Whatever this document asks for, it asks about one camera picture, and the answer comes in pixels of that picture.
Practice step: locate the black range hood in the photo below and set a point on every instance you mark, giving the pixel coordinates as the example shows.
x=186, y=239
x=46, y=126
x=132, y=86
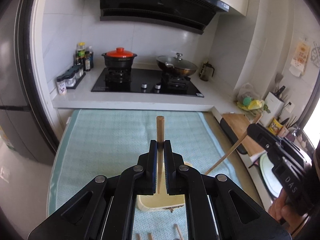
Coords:
x=189, y=15

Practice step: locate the cream utensil holder box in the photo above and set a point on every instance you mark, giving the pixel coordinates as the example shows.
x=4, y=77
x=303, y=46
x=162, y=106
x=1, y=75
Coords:
x=160, y=201

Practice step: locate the spice jar rack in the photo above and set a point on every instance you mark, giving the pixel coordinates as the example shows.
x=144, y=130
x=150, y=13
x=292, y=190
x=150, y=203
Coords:
x=73, y=76

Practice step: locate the white knife block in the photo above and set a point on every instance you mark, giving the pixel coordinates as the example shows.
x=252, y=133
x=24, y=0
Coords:
x=274, y=106

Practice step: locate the wall calendar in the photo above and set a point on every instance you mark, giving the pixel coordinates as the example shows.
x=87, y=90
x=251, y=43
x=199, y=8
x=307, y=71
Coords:
x=299, y=60

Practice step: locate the light blue table mat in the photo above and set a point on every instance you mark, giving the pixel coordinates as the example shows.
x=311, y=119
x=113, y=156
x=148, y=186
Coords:
x=107, y=142

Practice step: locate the grey refrigerator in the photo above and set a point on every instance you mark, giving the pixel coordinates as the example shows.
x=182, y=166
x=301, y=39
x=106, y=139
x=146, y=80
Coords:
x=22, y=116

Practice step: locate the wok with glass lid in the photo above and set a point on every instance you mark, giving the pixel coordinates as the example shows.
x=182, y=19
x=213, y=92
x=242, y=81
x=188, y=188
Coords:
x=176, y=66

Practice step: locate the white spice jar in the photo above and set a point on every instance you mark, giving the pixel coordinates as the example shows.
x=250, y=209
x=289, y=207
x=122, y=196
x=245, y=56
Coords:
x=61, y=85

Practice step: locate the yellow green fruit bag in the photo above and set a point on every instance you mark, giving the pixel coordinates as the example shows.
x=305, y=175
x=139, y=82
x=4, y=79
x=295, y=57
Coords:
x=249, y=100

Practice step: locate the dark glass kettle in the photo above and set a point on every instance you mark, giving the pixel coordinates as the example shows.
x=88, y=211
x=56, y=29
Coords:
x=206, y=71

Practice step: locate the person right hand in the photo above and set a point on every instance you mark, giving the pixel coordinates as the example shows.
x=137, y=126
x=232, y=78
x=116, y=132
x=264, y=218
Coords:
x=280, y=210

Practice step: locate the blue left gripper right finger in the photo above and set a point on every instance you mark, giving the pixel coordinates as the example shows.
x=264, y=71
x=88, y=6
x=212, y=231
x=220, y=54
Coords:
x=170, y=169

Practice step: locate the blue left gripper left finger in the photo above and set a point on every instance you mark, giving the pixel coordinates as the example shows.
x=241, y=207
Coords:
x=151, y=168

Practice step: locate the sauce bottles group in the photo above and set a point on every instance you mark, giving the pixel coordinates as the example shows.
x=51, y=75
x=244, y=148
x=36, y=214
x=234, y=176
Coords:
x=84, y=56

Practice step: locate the yellow cup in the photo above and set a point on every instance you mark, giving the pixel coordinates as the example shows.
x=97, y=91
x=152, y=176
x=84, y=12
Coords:
x=275, y=127

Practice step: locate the black gas stove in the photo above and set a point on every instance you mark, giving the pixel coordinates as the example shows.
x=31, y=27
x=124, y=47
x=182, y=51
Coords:
x=144, y=81

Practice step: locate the green round tray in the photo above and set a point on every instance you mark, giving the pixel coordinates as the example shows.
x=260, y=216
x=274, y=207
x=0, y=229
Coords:
x=272, y=183

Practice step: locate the wooden cutting board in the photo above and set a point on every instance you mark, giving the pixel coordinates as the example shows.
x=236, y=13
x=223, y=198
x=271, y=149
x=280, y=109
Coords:
x=234, y=125

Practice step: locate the black pot red lid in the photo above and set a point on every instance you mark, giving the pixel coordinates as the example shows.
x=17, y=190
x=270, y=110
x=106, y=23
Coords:
x=119, y=58

